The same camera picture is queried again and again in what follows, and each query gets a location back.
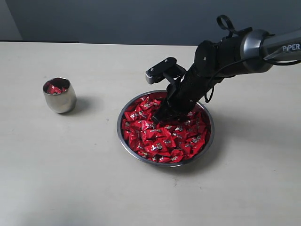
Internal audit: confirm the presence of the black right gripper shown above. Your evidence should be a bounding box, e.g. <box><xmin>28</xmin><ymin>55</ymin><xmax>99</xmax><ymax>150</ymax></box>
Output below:
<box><xmin>151</xmin><ymin>65</ymin><xmax>214</xmax><ymax>122</ymax></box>

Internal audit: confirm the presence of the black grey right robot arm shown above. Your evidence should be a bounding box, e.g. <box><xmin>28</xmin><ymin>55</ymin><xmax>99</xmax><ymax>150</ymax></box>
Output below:
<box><xmin>146</xmin><ymin>29</ymin><xmax>301</xmax><ymax>123</ymax></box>

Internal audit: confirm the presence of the pile of red wrapped candies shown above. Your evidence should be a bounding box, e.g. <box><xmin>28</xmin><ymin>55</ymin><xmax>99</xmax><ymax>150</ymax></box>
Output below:
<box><xmin>122</xmin><ymin>95</ymin><xmax>208</xmax><ymax>163</ymax></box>

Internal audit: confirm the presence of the round steel bowl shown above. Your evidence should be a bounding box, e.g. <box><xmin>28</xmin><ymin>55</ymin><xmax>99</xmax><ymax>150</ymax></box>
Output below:
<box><xmin>117</xmin><ymin>89</ymin><xmax>215</xmax><ymax>168</ymax></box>

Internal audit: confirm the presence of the stainless steel cup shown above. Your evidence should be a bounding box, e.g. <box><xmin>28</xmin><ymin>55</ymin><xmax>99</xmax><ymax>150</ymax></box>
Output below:
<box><xmin>43</xmin><ymin>77</ymin><xmax>77</xmax><ymax>113</ymax></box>

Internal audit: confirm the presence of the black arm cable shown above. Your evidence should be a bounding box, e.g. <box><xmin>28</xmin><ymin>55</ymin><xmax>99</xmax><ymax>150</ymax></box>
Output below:
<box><xmin>204</xmin><ymin>14</ymin><xmax>301</xmax><ymax>104</ymax></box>

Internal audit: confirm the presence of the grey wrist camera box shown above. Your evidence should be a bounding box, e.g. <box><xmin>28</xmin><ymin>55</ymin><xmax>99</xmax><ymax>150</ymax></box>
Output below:
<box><xmin>145</xmin><ymin>57</ymin><xmax>186</xmax><ymax>84</ymax></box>

